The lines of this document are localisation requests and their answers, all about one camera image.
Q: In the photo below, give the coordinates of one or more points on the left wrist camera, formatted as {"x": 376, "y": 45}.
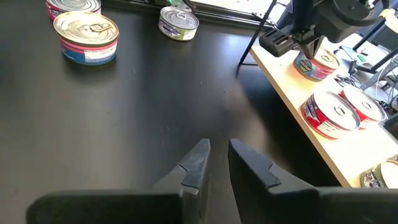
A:
{"x": 276, "y": 42}

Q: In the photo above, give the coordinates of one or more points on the green and blue seafood can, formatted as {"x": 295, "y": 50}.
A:
{"x": 178, "y": 23}

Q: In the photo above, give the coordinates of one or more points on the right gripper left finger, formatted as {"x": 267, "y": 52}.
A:
{"x": 140, "y": 205}

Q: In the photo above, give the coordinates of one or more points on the pink and blue seafood can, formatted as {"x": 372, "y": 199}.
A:
{"x": 86, "y": 37}
{"x": 314, "y": 70}

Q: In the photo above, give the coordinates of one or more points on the red albacore tuna can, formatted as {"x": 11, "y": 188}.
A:
{"x": 329, "y": 115}
{"x": 73, "y": 5}
{"x": 365, "y": 104}

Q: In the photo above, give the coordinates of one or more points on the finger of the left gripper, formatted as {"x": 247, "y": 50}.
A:
{"x": 312, "y": 45}

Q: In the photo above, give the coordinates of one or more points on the gold lid green label can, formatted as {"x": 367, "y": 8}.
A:
{"x": 379, "y": 175}

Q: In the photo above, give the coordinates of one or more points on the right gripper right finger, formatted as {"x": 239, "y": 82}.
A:
{"x": 280, "y": 202}

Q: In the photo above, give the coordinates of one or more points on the yellow tag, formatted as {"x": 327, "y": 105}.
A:
{"x": 391, "y": 17}

